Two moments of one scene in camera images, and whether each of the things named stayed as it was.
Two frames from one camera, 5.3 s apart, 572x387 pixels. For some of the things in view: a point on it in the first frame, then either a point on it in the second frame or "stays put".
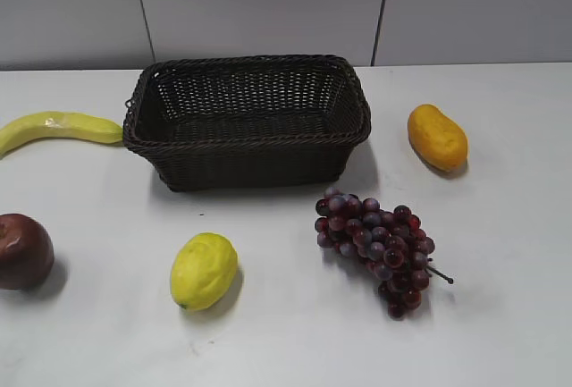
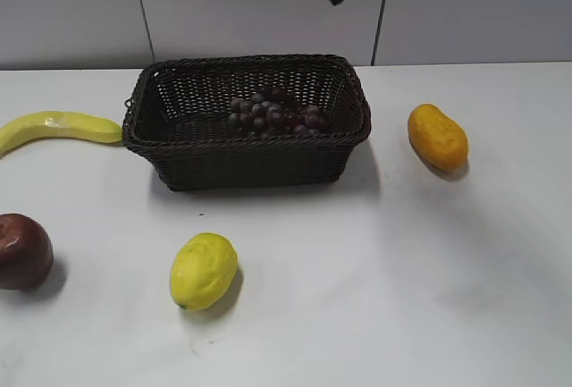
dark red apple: (27, 252) stays put
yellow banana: (51, 124) stays put
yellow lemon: (203, 270) stays put
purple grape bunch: (391, 244) → (273, 113)
